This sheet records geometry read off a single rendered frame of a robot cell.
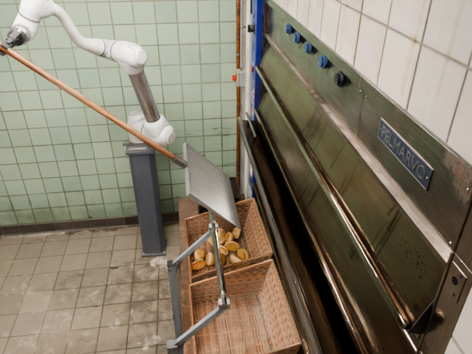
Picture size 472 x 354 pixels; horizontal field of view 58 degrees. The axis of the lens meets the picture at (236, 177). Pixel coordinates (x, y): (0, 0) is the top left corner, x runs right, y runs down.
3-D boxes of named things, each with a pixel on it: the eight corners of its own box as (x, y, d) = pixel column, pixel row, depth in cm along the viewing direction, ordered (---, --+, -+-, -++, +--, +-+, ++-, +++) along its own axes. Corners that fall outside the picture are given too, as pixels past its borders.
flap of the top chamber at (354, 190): (261, 70, 241) (274, 36, 232) (417, 331, 90) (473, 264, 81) (254, 67, 240) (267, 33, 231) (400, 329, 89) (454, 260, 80)
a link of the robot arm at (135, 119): (140, 131, 321) (136, 105, 310) (158, 138, 312) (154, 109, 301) (123, 140, 310) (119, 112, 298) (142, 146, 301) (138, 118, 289)
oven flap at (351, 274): (260, 113, 255) (272, 82, 246) (393, 402, 105) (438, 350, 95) (253, 111, 254) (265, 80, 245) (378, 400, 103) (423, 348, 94)
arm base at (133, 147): (124, 140, 321) (123, 134, 318) (154, 139, 323) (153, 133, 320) (121, 152, 306) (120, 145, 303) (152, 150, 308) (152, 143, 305)
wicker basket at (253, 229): (253, 228, 299) (255, 196, 284) (272, 287, 251) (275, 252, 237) (184, 235, 292) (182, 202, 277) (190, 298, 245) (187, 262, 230)
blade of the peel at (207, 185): (186, 197, 208) (189, 192, 207) (182, 145, 254) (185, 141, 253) (241, 230, 223) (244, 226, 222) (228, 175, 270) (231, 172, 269)
